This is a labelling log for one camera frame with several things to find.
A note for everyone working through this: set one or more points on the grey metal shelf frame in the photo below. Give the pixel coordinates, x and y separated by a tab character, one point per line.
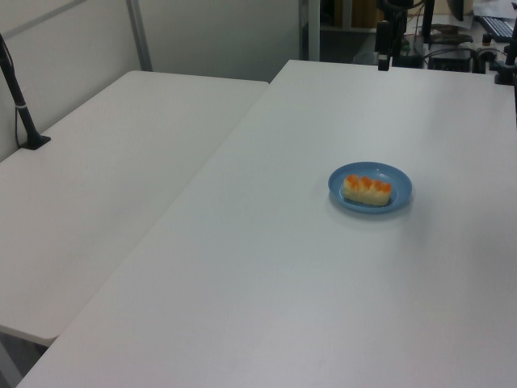
311	28

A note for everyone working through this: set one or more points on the blue round plate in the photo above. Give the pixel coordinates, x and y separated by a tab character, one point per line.
398	182

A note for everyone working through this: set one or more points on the black computer box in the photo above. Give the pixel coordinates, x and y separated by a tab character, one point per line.
449	60

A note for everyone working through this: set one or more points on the toy bread with orange topping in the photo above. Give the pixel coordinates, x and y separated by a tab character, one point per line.
367	189

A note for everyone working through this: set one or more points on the black camera pole with base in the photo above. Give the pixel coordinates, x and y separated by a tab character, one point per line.
22	113

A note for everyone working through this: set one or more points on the black clamp camera mount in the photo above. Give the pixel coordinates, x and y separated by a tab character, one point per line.
507	66

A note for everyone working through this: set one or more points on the black computer keyboard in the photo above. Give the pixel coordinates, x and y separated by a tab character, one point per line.
497	27

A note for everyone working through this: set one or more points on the black Franka gripper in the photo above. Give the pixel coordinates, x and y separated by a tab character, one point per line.
391	9

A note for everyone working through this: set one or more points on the black monitor stand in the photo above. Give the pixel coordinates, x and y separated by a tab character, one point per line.
428	20

